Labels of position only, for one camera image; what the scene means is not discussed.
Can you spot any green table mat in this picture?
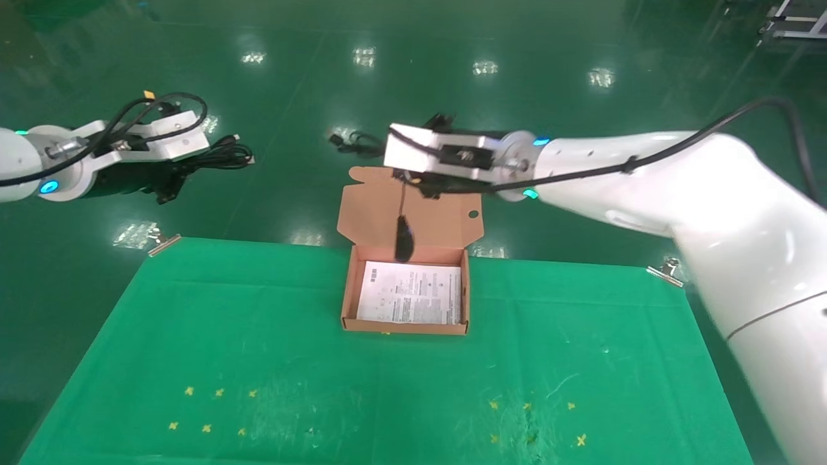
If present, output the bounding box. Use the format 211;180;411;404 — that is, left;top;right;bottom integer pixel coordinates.
18;236;757;465

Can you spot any black wired computer mouse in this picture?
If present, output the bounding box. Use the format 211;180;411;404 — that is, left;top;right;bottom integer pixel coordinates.
328;128;417;264

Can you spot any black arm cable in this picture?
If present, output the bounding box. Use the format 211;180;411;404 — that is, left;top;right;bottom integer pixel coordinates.
0;92;209;189
388;96;827;209

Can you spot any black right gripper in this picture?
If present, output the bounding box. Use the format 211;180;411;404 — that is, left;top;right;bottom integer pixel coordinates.
394;112;493;198

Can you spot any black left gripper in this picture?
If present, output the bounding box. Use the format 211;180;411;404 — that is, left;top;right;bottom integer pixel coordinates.
83;160;190;205

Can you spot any white wheeled cart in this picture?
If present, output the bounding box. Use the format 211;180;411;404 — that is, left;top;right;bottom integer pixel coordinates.
759;0;827;41

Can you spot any white printed paper sheet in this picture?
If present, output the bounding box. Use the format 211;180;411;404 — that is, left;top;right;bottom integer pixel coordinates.
356;260;463;326

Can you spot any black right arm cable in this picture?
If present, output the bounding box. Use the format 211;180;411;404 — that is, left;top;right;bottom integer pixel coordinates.
388;96;827;209

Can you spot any black data cable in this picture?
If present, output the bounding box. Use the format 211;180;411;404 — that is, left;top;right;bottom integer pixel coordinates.
173;134;256;173

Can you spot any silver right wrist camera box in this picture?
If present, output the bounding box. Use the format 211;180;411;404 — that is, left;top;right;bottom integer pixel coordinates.
384;123;511;183

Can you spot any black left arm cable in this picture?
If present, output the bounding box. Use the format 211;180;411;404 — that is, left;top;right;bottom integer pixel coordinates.
0;92;209;189

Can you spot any metal binder clip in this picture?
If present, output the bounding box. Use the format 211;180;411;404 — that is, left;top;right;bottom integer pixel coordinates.
147;227;183;258
647;256;686;289

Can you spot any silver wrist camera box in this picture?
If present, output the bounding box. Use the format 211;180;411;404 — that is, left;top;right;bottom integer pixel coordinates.
384;123;511;183
97;110;211;163

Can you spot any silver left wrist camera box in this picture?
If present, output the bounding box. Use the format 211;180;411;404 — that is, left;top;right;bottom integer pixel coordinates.
97;110;211;163

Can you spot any open orange cardboard box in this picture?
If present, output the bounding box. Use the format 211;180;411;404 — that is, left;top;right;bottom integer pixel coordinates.
336;166;485;336

